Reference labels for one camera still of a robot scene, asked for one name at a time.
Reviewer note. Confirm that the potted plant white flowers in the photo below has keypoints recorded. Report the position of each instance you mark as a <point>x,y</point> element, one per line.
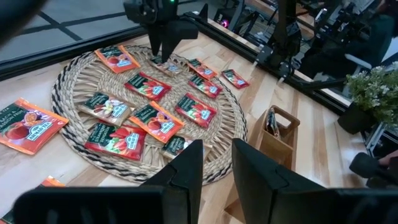
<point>373,93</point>

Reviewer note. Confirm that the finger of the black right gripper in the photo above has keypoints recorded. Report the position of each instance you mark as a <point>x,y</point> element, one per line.
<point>168,46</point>
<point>155,42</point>

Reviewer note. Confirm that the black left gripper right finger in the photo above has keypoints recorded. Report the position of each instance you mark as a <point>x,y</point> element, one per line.
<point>255,180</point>

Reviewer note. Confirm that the black computer tower purple lights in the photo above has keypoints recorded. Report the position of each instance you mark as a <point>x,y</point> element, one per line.
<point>228,18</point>

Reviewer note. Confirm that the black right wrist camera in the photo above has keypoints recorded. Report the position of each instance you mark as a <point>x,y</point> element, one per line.
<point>133,11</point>

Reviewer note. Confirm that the round woven straw placemat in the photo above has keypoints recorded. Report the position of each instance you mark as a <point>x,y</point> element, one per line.
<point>93,77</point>

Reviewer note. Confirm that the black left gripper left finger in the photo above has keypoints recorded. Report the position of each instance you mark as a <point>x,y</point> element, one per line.
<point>186,174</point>

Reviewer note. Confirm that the person's hand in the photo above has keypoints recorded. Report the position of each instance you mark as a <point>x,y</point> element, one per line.
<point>388,159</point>

